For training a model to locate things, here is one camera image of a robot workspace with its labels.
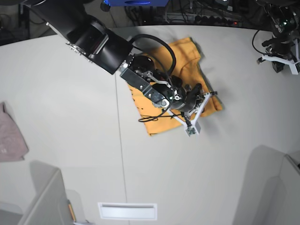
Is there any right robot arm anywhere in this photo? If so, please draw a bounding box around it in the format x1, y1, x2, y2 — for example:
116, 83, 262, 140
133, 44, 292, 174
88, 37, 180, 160
24, 0, 217, 125

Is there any folded pink cloth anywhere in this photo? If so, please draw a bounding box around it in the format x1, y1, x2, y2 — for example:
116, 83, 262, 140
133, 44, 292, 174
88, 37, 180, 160
0, 102, 29, 162

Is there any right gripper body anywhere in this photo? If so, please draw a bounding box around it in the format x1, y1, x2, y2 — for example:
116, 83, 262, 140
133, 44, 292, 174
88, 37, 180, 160
170, 83, 202, 112

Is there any blue-ringed device at back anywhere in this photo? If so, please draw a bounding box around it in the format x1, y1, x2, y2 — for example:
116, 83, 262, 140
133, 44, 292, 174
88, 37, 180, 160
100, 0, 168, 12

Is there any yellow T-shirt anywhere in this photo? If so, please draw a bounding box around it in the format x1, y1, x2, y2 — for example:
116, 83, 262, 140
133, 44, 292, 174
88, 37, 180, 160
128, 37, 223, 136

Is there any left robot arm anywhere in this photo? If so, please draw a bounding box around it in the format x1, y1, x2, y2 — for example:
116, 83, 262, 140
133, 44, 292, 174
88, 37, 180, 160
252, 0, 300, 75

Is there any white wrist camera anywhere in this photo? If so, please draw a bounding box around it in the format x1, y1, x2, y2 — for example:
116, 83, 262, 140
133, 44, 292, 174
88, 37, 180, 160
262, 44, 300, 75
167, 92, 212, 136

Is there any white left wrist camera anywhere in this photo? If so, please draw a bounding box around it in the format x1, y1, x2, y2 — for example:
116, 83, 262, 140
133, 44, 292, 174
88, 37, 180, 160
262, 44, 300, 75

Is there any black power strip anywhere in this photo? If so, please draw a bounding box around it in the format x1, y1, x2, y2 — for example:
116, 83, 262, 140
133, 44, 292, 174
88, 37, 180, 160
194, 15, 240, 26

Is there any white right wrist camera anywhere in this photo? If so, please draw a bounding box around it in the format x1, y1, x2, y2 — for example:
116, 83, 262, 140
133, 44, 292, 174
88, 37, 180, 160
167, 92, 212, 136

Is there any orange pencil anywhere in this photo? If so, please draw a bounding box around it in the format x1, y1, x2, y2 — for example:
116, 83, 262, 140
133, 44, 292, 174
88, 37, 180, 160
68, 203, 76, 222

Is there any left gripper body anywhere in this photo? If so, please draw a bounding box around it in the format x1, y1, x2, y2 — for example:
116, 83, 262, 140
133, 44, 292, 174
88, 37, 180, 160
262, 38, 299, 58

